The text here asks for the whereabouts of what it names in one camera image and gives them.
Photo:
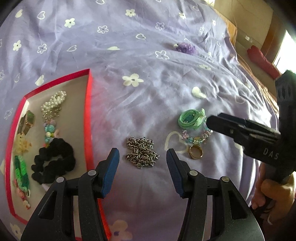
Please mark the purple floral bed sheet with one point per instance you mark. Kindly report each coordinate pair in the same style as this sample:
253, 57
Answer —
150, 61

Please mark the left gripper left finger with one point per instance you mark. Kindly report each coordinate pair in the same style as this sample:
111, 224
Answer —
106, 171

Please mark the right hand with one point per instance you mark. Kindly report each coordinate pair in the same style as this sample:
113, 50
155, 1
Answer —
282, 196

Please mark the black scrunchie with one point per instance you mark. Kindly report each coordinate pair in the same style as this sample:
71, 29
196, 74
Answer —
53, 161

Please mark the red slipper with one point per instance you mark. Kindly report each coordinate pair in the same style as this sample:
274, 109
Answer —
257, 57

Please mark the yellow flower hair clip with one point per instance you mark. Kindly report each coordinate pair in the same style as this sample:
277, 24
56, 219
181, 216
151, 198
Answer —
21, 144

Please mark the pink hair clip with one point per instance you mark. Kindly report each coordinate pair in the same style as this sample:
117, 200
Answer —
22, 196

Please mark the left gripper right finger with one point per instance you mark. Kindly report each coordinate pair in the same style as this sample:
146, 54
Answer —
179, 173

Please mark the pastel beaded keychain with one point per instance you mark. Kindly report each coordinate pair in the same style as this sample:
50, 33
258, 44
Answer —
51, 131

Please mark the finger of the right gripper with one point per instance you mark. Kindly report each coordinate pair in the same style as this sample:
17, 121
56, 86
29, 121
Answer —
235, 129

